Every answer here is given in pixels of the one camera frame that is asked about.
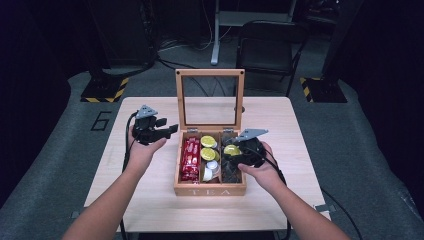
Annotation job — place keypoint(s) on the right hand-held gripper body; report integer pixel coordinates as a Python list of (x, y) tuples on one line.
[(253, 151)]

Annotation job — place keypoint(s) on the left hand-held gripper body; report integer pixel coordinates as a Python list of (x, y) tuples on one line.
[(146, 131)]

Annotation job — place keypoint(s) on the glass tea box lid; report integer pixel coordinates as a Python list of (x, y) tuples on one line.
[(180, 100)]

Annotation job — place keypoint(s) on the wooden tea box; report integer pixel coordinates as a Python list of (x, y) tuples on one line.
[(210, 191)]

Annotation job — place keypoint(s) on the person's left hand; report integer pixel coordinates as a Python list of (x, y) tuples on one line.
[(141, 155)]

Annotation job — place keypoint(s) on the person's right hand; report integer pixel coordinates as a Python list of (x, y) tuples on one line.
[(266, 175)]

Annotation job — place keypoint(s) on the pile of dark tea bags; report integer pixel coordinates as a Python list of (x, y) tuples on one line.
[(231, 173)]

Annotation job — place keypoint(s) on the white creamer cup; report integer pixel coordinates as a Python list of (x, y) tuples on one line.
[(207, 174), (212, 165)]

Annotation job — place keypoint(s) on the dark table grommet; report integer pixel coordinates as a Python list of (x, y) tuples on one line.
[(243, 109)]

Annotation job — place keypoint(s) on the stack of red stick packets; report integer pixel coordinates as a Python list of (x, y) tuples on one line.
[(190, 160)]

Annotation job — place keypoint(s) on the hazard-striped stand base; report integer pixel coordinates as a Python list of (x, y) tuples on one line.
[(105, 90), (325, 90)]

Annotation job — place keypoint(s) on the black folding chair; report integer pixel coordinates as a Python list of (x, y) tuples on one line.
[(266, 53)]

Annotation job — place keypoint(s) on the dark cabinet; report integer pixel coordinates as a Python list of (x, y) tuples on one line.
[(123, 33)]

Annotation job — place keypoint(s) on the grey table corner bracket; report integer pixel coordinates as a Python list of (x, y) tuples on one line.
[(325, 208), (75, 214)]

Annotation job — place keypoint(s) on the white desk frame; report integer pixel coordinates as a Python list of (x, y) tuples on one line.
[(216, 33)]

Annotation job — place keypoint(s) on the dark stand post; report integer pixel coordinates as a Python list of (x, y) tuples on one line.
[(343, 36)]

